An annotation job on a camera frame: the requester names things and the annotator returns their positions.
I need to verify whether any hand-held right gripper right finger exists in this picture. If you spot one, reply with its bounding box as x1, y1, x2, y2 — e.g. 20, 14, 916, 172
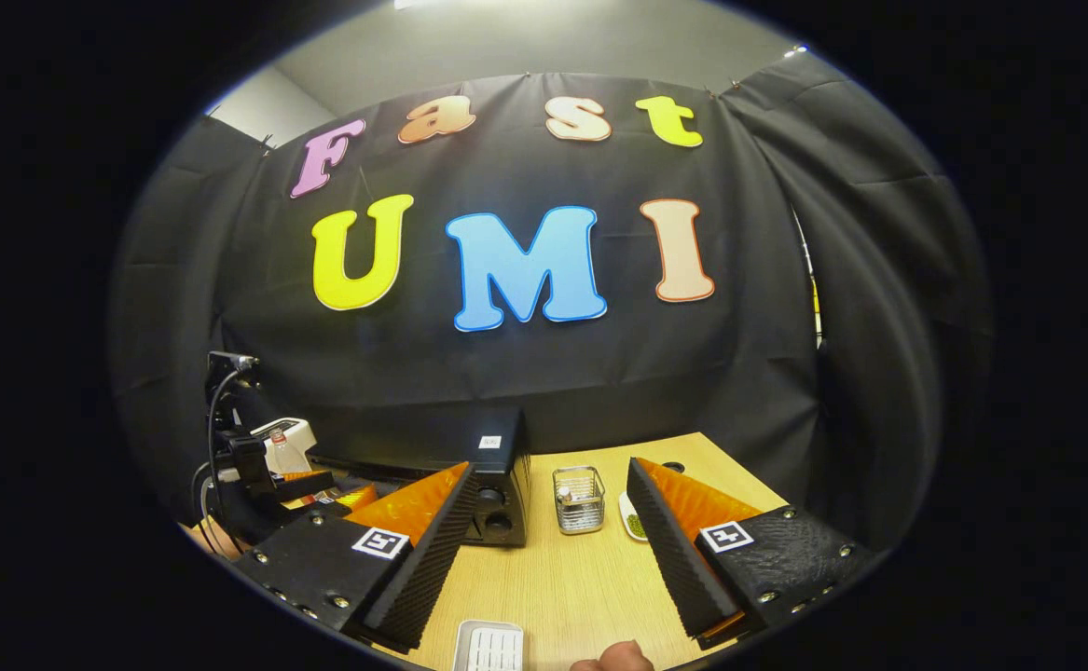
626, 457, 875, 650

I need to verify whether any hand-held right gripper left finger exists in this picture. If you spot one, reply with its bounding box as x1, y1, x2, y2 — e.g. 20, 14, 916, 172
231, 461, 481, 653

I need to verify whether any black electric oven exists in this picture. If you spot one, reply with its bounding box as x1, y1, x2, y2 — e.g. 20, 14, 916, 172
309, 407, 533, 548

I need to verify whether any white divided plate with beans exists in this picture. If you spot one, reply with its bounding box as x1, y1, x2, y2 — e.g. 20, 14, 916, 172
618, 491, 649, 542

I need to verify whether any white toaster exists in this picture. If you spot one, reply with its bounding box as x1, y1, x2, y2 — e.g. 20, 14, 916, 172
250, 418, 318, 476

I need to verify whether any white rectangular tray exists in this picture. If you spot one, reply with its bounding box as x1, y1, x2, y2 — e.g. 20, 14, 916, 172
453, 620, 525, 671

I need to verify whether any black cable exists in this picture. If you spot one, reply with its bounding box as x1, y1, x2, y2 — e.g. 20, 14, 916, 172
191, 366, 248, 555

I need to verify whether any metal wire basket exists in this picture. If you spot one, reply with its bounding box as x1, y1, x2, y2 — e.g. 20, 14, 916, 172
553, 466, 607, 536

